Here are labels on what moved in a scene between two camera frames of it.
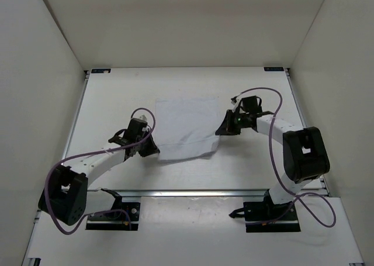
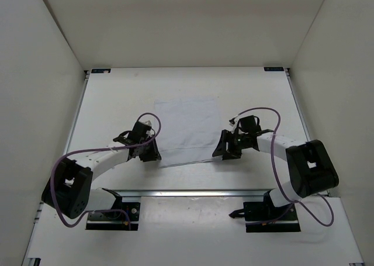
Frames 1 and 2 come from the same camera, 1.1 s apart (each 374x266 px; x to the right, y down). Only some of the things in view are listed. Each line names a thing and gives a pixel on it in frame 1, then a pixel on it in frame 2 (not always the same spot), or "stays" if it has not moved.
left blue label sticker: x=102 y=71 stays
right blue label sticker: x=273 y=69 stays
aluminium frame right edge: x=325 y=182 stays
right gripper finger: x=228 y=130 to x=232 y=154
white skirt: x=186 y=128 stays
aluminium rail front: x=185 y=193 stays
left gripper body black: x=142 y=137 stays
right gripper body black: x=243 y=121 to x=240 y=141
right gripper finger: x=231 y=124 to x=226 y=136
